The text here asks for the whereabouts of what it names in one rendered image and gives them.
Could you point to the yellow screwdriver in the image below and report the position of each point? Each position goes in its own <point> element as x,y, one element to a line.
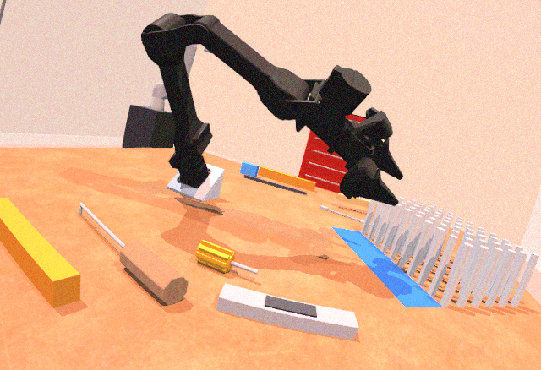
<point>218,257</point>

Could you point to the small blue block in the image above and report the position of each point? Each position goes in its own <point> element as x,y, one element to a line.
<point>249,168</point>

